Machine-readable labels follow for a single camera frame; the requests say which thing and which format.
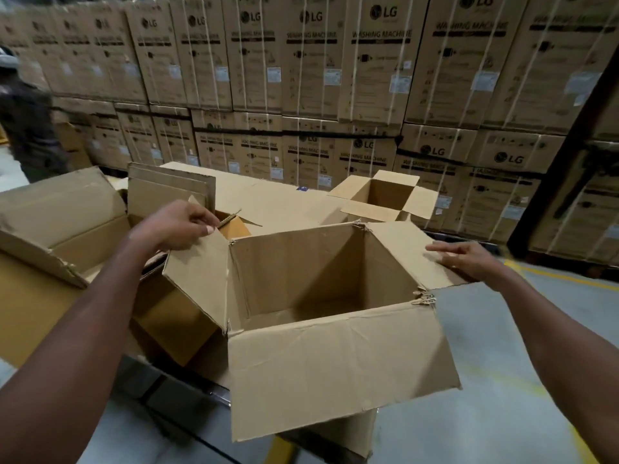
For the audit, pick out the person's left hand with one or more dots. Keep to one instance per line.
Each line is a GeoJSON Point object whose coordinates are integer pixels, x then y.
{"type": "Point", "coordinates": [174, 227]}

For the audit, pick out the person's right hand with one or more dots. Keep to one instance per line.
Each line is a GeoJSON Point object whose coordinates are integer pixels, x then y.
{"type": "Point", "coordinates": [474, 260]}

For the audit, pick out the yellow-brown box with printed tape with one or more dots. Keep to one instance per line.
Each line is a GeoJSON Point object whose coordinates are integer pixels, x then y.
{"type": "Point", "coordinates": [193, 180]}

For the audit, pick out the small pale cardboard box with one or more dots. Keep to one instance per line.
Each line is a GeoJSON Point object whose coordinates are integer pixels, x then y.
{"type": "Point", "coordinates": [372, 210]}

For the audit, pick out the blue logo yellow cardboard box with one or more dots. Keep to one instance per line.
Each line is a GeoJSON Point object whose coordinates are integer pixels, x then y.
{"type": "Point", "coordinates": [58, 202]}

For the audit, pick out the green white CM-1 box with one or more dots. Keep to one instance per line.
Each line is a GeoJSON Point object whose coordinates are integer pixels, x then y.
{"type": "Point", "coordinates": [338, 362]}

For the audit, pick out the person's left forearm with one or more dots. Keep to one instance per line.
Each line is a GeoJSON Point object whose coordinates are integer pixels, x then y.
{"type": "Point", "coordinates": [72, 362]}

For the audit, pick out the person's right forearm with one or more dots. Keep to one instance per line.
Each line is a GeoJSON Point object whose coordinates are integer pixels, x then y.
{"type": "Point", "coordinates": [566, 343]}

